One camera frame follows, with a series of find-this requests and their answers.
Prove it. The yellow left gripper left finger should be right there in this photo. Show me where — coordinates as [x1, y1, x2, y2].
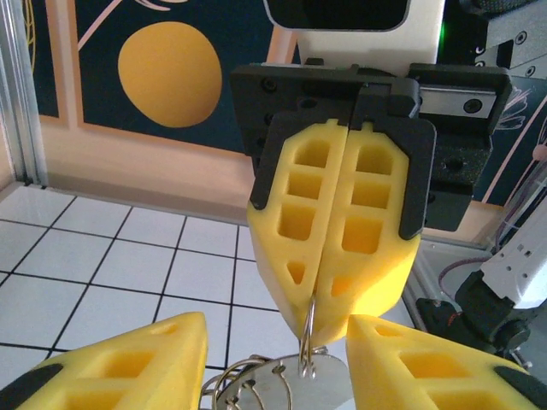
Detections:
[0, 311, 211, 410]

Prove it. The aluminium corner post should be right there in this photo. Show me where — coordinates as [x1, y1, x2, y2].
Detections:
[0, 0, 49, 190]

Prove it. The aluminium side rail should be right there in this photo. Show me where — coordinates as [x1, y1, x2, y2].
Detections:
[401, 232, 492, 317]

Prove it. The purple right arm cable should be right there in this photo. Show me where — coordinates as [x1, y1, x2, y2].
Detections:
[438, 255, 479, 300]

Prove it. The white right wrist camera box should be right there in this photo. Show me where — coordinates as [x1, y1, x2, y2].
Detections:
[262, 0, 445, 76]

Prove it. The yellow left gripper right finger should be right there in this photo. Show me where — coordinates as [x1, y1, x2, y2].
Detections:
[347, 314, 547, 410]

